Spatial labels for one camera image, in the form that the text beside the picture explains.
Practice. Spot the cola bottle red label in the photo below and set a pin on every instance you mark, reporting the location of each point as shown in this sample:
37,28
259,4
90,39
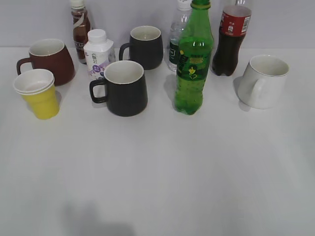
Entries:
233,28

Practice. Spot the brown ceramic mug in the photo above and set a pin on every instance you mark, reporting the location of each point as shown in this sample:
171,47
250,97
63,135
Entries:
52,55

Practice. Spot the white milk carton bottle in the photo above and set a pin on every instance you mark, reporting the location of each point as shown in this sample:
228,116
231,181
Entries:
99,53

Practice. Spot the green plastic soda bottle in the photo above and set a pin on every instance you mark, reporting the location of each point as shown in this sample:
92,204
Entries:
195,48

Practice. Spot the white ceramic mug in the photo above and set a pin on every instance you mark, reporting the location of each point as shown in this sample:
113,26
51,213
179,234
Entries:
263,81

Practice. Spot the black mug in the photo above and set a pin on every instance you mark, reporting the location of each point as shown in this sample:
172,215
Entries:
123,88
145,47

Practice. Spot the clear water bottle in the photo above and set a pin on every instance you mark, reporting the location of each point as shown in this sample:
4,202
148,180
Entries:
180,19

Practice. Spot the brown coffee drink bottle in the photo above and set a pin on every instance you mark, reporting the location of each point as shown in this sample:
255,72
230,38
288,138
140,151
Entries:
81,27

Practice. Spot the black mug rear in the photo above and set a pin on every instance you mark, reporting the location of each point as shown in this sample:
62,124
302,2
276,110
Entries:
145,47

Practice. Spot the black mug front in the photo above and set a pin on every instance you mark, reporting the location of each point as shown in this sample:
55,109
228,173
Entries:
123,88

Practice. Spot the yellow paper cup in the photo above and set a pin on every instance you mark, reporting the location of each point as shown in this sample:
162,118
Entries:
37,88

